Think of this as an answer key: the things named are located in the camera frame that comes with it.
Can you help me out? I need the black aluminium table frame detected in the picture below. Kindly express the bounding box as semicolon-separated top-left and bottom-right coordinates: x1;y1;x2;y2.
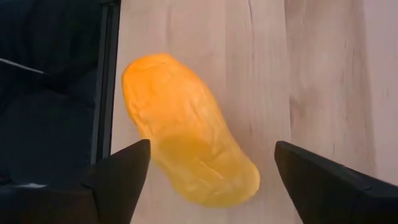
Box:
90;0;123;166

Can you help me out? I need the yellow-orange mango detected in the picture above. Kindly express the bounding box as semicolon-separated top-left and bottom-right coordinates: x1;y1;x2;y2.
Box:
121;52;261;208

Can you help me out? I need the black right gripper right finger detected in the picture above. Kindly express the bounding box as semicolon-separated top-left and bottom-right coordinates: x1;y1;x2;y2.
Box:
274;140;398;224

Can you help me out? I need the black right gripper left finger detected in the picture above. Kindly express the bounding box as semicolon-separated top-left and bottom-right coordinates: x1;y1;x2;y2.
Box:
81;139;152;224

